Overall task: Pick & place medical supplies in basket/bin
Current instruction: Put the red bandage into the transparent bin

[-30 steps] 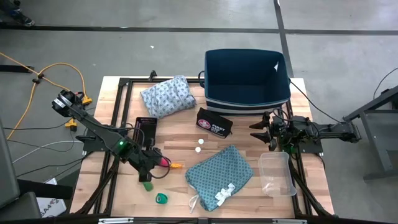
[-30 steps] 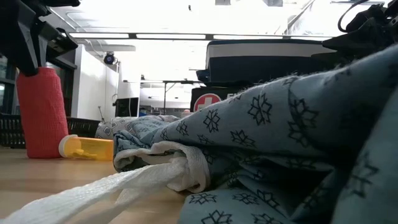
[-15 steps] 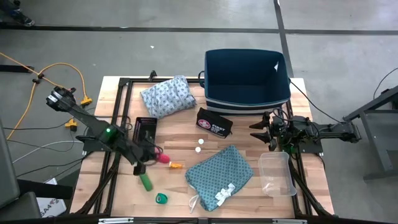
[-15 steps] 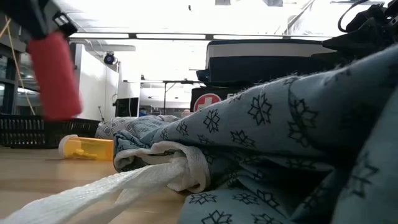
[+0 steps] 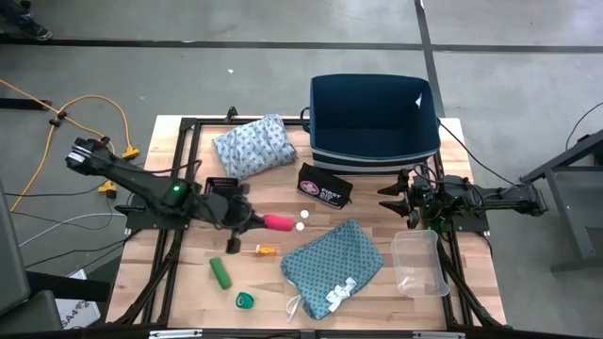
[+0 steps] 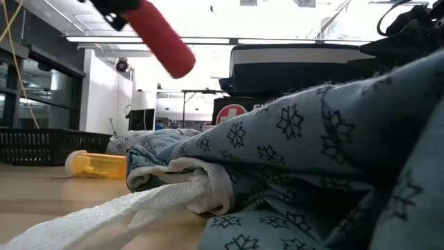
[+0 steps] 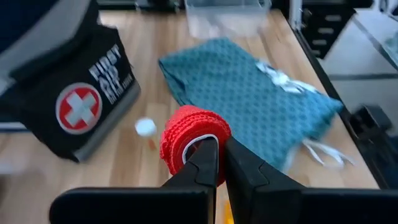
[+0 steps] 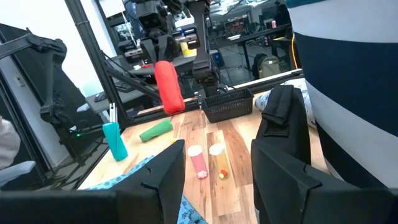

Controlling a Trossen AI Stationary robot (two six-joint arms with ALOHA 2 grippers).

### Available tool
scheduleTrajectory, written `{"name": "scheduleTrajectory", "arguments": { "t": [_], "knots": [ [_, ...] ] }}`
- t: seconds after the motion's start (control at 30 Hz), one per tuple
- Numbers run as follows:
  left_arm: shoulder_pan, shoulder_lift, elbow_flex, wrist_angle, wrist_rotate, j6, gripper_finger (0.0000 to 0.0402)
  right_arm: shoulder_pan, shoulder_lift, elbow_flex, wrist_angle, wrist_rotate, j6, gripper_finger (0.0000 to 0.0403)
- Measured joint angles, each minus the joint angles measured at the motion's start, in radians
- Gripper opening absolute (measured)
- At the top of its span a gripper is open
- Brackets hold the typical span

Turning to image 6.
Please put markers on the red bandage roll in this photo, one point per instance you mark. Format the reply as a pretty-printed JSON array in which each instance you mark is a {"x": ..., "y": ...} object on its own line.
[{"x": 163, "y": 41}]

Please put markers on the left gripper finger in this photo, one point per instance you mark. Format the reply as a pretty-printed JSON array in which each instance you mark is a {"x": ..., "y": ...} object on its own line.
[
  {"x": 117, "y": 21},
  {"x": 114, "y": 5}
]

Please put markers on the orange pill bottle white cap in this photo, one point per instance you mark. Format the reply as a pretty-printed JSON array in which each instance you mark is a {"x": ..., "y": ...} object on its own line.
[{"x": 100, "y": 166}]

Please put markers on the black first aid kit pouch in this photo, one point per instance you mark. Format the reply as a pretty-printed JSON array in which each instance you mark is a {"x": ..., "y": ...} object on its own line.
[{"x": 229, "y": 112}]

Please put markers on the black standing desk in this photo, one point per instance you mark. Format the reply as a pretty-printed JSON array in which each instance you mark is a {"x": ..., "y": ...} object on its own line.
[{"x": 197, "y": 91}]

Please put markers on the navy fabric storage bin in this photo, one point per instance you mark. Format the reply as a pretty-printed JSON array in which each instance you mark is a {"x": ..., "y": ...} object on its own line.
[{"x": 277, "y": 74}]

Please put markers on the black plastic slotted basket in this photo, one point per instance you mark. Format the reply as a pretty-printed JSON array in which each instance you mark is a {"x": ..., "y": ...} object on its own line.
[{"x": 34, "y": 146}]

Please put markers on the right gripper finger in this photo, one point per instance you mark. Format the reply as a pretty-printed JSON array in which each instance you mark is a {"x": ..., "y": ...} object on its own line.
[{"x": 388, "y": 47}]

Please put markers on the black ceiling security camera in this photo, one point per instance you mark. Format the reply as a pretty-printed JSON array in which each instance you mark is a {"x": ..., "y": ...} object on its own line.
[{"x": 121, "y": 65}]

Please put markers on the ceiling light bar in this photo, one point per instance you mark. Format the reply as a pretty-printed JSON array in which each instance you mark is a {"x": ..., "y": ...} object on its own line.
[{"x": 104, "y": 39}]

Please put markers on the black computer monitor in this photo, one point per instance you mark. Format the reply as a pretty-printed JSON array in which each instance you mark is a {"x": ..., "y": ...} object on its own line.
[{"x": 142, "y": 119}]

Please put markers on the teal patterned gown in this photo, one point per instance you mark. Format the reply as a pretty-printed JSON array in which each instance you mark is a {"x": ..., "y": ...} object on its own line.
[{"x": 295, "y": 146}]

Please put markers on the white patterned gown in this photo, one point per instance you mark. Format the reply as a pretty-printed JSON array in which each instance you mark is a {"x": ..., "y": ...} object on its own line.
[{"x": 128, "y": 140}]

